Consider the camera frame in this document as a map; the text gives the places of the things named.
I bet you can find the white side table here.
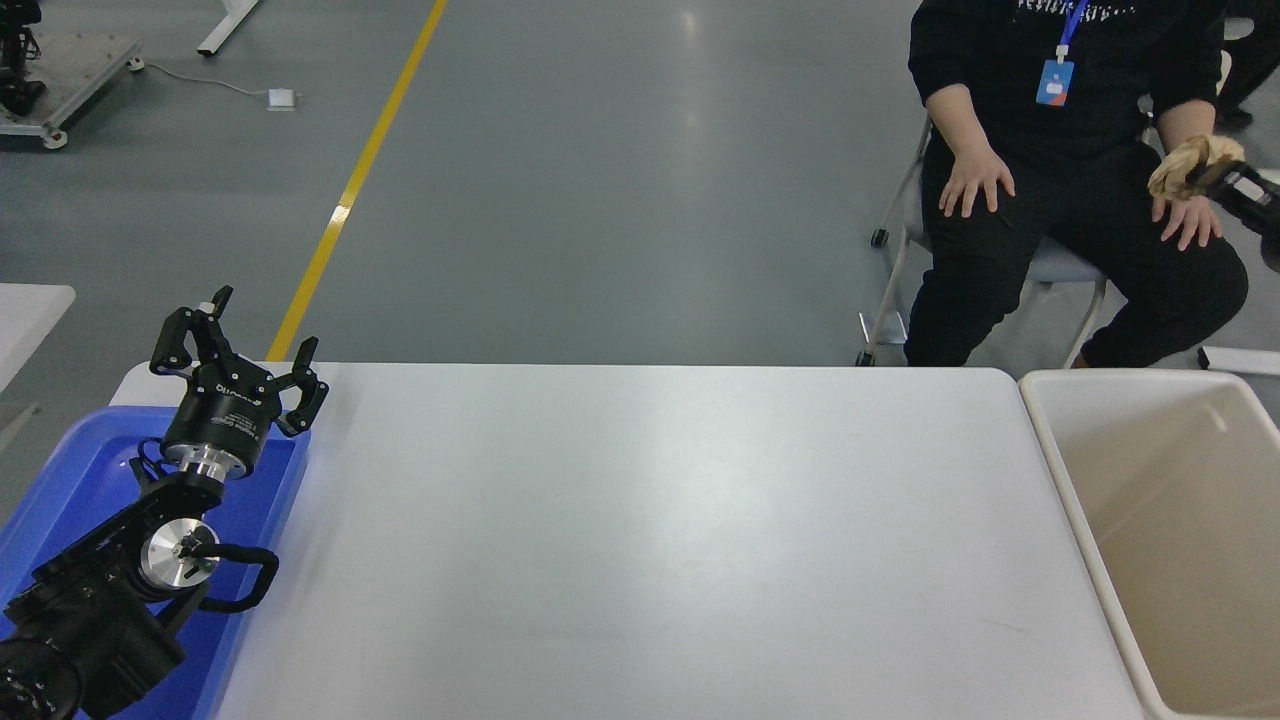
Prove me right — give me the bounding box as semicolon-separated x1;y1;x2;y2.
0;283;78;393

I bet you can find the grey office chair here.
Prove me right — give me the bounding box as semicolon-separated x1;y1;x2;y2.
856;112;1111;369

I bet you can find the black machine on platform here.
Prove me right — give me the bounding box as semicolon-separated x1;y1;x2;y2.
0;0;46;118

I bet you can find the white table leg foot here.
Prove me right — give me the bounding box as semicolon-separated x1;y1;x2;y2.
195;0;261;57

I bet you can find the tan paper ball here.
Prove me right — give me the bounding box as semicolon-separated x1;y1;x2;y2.
1147;135;1247;202

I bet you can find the person's left hand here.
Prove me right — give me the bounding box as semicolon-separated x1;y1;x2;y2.
1150;192;1224;252

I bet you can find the blue lanyard with badge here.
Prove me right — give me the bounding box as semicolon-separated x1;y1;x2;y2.
1035;0;1089;108

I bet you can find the person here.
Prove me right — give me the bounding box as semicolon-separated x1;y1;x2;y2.
1210;0;1280;131
905;0;1251;369

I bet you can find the large pale plastic bin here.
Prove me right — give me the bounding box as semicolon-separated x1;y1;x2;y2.
1018;368;1280;720

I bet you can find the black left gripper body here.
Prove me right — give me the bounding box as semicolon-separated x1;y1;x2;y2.
162;360;277;465

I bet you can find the white floor bar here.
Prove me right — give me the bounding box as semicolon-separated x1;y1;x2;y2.
1198;347;1280;376

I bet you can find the blue plastic tray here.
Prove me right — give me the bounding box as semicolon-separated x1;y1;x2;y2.
0;404;312;720

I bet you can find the person's right hand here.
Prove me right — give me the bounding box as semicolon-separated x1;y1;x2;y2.
938;145;1019;222

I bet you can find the white floor cable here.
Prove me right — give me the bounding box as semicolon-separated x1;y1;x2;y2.
140;62;271;101

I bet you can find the grey wheeled metal platform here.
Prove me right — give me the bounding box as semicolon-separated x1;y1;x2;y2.
0;30;144;152

